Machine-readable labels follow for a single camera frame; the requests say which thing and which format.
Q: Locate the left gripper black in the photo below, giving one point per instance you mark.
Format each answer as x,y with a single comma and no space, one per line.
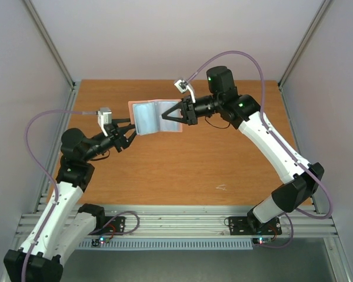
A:
120,140

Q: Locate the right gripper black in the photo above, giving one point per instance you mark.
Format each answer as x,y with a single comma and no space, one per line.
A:
189,109

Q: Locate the pink card holder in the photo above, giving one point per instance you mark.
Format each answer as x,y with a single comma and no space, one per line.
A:
146,115

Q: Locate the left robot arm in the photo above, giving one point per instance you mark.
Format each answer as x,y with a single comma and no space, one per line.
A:
42,256

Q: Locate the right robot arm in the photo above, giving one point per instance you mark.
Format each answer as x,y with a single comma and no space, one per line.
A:
299,177

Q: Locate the left circuit board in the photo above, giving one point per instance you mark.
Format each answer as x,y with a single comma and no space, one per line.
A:
102,241

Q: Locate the circuit board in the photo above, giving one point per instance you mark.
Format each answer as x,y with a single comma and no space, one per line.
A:
102,241
263,240

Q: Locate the right circuit board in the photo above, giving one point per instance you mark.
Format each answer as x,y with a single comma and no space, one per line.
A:
263,240

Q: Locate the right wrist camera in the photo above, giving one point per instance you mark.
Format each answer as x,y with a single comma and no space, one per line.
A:
183,86

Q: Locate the left aluminium corner post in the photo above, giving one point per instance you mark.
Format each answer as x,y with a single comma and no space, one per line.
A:
35,17

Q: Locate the aluminium corner post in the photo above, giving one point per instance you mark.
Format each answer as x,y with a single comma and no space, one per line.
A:
306,38
35,17

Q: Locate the aluminium rail frame front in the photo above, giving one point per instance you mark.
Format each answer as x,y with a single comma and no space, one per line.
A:
171,221

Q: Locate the grey slotted cable duct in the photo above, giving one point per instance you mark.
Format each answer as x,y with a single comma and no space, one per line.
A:
122,244

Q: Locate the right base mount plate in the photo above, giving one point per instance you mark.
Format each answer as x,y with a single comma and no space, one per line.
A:
238,226

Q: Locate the right aluminium corner post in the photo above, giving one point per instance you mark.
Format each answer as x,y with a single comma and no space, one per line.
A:
306,38

